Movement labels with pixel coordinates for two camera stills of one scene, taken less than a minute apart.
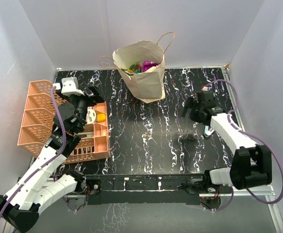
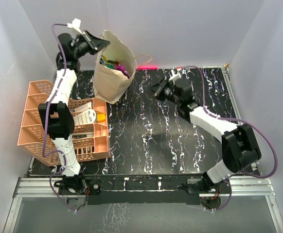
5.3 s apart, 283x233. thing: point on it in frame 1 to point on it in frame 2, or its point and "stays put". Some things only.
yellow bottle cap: x=101 y=117 stays put
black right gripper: x=192 y=104 to x=163 y=84
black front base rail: x=174 y=189 stays put
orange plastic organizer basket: x=37 y=122 stays put
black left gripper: x=92 y=100 to x=95 y=43
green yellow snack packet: x=133 y=69 to x=110 y=63
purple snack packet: x=147 y=64 to x=121 y=68
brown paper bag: x=149 y=85 to x=110 y=86
